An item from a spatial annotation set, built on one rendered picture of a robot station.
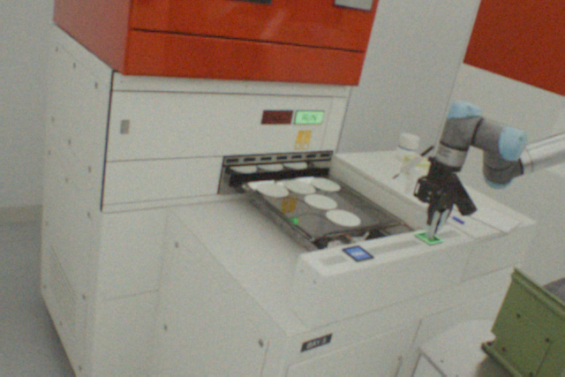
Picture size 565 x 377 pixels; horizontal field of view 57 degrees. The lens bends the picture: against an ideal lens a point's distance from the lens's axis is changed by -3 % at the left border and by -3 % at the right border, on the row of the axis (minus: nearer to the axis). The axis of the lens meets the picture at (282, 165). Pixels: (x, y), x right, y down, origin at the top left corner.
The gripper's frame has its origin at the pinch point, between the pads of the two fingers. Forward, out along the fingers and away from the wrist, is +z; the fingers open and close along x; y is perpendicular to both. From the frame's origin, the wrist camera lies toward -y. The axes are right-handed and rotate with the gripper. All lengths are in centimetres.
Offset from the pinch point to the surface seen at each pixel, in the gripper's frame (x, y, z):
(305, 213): 16.0, 31.8, 7.3
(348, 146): -175, 207, 61
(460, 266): -12.0, -3.9, 9.3
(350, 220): 5.0, 24.7, 7.4
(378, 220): -4.6, 22.3, 7.5
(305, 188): 4.6, 46.7, 7.4
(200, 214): 38, 52, 15
